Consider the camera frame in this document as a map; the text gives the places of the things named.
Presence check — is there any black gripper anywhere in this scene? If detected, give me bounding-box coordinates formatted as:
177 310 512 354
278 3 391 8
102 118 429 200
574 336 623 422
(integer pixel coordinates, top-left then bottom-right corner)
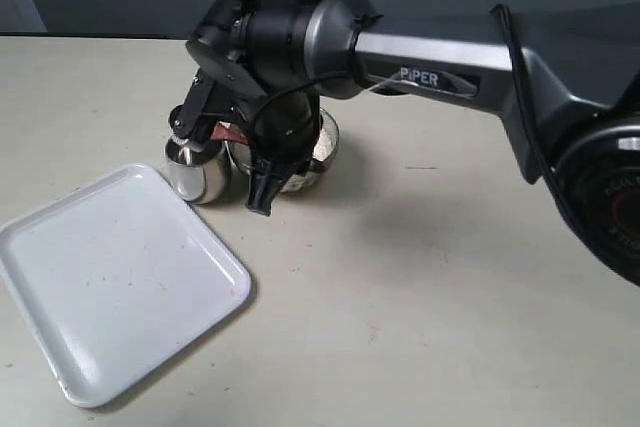
246 90 320 217

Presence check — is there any dark red wooden spoon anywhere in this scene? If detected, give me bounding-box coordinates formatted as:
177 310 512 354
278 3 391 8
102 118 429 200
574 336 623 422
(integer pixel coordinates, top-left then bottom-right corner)
210 122 248 145

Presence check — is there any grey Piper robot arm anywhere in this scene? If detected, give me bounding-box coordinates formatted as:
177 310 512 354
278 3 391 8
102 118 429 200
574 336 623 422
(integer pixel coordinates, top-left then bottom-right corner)
170 0 639 283

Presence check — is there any small steel cup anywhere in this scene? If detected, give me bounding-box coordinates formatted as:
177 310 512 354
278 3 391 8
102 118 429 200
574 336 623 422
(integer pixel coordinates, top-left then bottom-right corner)
165 140 232 205

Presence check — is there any steel bowl of rice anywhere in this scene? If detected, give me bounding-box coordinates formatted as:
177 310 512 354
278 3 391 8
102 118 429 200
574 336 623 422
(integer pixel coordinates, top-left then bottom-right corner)
226 108 340 193

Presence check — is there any white rectangular plastic tray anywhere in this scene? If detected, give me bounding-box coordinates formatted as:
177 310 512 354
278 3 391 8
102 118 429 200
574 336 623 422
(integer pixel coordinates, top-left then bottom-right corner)
1 164 252 408

